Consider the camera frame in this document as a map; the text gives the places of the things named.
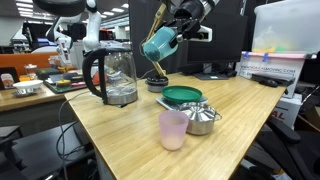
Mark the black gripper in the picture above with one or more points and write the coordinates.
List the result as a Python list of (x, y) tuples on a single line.
[(191, 28)]

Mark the translucent blue plastic cup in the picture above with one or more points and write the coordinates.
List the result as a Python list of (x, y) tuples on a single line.
[(160, 43)]

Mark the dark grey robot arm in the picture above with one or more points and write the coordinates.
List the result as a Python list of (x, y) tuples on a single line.
[(191, 8)]

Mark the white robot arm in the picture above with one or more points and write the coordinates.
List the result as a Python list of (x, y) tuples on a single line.
[(91, 30)]

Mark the green plastic plate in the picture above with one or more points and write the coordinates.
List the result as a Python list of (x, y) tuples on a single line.
[(181, 94)]

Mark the translucent pink plastic cup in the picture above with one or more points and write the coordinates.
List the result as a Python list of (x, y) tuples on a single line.
[(172, 131)]

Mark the black computer monitor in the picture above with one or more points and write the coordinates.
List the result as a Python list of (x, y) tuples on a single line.
[(220, 46)]

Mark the small pot with black lid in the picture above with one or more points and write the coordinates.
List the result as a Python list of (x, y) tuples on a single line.
[(157, 85)]

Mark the blue tape strip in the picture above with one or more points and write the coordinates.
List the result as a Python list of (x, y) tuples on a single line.
[(246, 55), (265, 57)]

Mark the steel pot with lid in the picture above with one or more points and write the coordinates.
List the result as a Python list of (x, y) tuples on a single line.
[(201, 121)]

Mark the black computer mouse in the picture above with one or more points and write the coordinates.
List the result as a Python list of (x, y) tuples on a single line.
[(268, 83)]

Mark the white printed cardboard box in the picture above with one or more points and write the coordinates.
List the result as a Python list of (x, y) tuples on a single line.
[(276, 68)]

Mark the clear plastic storage bin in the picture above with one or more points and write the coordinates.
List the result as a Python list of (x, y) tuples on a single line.
[(286, 26)]

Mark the black tray with items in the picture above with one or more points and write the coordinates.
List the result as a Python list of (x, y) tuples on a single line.
[(66, 83)]

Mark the white box with red letters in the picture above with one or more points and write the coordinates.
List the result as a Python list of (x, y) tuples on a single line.
[(286, 111)]

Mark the glass jar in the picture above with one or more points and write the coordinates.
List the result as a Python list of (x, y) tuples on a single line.
[(30, 70)]

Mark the white bowl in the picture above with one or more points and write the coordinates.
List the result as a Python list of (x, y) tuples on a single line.
[(28, 84)]

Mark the orange partition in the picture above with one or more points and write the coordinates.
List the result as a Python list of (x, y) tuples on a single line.
[(20, 61)]

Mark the small steel tray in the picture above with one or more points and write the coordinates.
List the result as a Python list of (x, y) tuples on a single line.
[(21, 92)]

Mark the black office chair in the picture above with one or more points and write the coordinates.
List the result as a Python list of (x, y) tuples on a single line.
[(293, 150)]

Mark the black low platform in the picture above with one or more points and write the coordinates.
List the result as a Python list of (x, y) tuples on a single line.
[(36, 150)]

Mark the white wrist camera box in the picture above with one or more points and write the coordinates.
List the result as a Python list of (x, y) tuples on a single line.
[(206, 34)]

